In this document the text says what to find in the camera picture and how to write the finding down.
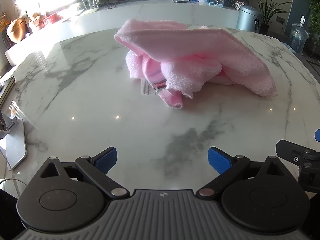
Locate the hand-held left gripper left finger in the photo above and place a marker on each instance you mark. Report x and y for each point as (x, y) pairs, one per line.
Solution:
(108, 158)

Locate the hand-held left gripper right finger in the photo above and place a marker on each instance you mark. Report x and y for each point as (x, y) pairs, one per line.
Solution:
(219, 159)

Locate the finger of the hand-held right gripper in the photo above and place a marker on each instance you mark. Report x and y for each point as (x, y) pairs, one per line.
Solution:
(287, 150)
(318, 135)

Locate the pink towel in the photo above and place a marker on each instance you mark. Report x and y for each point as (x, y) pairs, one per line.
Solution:
(187, 45)

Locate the silver monitor stand base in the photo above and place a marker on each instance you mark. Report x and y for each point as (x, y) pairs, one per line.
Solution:
(16, 152)

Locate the blue water bottle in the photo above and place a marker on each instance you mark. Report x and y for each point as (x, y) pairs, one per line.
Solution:
(298, 37)

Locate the stack of books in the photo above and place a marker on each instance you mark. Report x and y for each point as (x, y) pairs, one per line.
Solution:
(6, 88)

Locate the leafy green plant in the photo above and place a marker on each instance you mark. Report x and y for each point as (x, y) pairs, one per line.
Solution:
(314, 10)

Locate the potted plant with long leaves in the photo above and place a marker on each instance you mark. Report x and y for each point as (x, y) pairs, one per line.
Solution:
(268, 10)

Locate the grey metal trash can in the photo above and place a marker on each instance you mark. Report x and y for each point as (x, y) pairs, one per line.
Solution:
(247, 18)

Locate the red box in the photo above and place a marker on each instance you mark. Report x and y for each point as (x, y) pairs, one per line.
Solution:
(53, 18)

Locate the small figurine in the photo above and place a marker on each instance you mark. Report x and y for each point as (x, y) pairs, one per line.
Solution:
(240, 5)

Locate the white router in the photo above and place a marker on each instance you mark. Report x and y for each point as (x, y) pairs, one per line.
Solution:
(90, 5)

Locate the plush toys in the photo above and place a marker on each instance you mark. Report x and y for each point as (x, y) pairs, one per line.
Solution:
(36, 20)

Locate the wooden acorn ornament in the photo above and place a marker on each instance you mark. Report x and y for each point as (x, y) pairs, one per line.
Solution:
(16, 30)

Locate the dried flowers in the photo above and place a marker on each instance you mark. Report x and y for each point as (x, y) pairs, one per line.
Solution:
(3, 21)

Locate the wall socket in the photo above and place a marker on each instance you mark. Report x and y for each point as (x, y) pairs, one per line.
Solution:
(281, 20)

